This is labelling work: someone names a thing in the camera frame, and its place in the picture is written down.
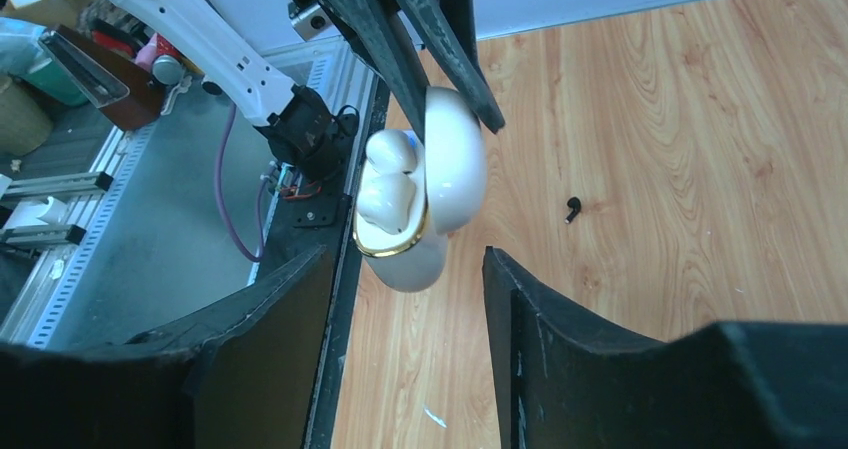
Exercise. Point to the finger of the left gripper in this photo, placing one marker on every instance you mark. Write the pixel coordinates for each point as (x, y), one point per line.
(447, 29)
(387, 41)

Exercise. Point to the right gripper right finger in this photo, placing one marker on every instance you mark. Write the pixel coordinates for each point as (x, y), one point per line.
(565, 377)

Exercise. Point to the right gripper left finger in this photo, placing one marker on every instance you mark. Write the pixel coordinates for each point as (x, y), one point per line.
(238, 373)

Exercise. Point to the white earbud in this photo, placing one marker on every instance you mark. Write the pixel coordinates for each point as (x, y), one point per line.
(391, 151)
(384, 201)

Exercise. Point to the white earbud charging case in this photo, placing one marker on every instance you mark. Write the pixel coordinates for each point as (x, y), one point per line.
(450, 180)

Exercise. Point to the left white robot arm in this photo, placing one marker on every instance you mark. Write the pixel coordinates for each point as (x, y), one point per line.
(294, 119)

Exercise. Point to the black earbud centre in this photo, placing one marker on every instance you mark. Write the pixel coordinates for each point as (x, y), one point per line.
(574, 205)

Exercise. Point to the brown angled stand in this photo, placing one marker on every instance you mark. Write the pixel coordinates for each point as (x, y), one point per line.
(123, 92)

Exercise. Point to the cardboard box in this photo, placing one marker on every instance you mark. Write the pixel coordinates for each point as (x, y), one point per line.
(46, 12)

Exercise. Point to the teal container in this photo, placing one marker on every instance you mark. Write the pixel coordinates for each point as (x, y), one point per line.
(50, 78)

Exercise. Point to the white slotted cable duct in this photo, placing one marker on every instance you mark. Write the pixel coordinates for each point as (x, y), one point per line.
(76, 265)

